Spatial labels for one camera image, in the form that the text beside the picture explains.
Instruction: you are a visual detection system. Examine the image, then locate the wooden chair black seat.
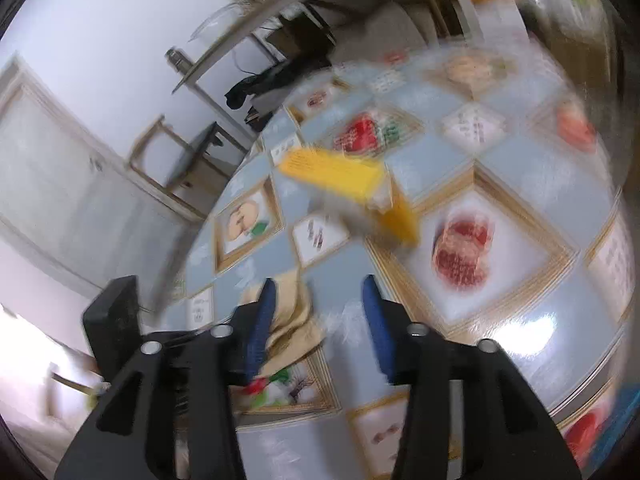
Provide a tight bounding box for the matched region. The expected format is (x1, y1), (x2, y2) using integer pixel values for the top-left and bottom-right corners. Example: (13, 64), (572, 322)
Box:
(129, 115), (251, 201)

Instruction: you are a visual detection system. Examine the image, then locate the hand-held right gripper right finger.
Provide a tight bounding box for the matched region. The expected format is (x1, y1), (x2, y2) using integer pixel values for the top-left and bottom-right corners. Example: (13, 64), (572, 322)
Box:
(361, 275), (583, 480)

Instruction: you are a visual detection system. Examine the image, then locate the fruit print tablecloth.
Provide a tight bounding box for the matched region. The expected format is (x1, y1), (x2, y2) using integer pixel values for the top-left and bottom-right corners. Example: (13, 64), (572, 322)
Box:
(160, 42), (636, 480)

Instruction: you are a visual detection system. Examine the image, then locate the black cloth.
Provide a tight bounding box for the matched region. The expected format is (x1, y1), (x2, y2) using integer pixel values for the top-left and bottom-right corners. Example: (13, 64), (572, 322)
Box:
(224, 57), (336, 111)

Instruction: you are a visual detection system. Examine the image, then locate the long wooden side table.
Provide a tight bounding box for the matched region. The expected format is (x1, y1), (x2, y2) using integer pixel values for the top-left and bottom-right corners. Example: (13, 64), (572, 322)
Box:
(170, 0), (481, 96)

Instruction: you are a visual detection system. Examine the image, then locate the white panel door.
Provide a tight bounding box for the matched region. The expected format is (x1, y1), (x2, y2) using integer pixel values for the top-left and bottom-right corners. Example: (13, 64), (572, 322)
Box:
(0, 55), (201, 291)

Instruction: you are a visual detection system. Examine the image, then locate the brown paper bag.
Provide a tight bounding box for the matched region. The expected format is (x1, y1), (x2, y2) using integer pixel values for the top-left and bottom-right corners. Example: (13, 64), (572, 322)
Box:
(257, 269), (326, 378)

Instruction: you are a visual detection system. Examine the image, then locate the blue plastic basket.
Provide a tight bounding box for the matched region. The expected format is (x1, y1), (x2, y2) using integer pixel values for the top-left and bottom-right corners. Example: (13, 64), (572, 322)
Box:
(597, 382), (633, 461)

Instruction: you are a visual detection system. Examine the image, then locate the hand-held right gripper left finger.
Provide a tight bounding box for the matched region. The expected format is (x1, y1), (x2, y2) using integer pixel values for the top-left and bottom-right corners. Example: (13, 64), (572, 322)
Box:
(52, 277), (278, 480)

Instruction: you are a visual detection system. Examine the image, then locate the steel thermos bottle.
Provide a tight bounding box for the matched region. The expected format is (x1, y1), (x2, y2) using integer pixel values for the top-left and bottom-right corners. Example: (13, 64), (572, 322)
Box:
(166, 47), (193, 76)

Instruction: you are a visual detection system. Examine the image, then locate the yellow cardboard box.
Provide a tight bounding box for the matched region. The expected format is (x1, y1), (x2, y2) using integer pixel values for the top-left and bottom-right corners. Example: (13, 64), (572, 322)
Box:
(277, 146), (421, 248)

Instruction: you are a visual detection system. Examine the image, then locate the clear plastic container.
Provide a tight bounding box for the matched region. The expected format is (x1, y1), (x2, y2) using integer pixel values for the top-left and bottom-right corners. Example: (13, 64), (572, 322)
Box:
(189, 0), (251, 43)

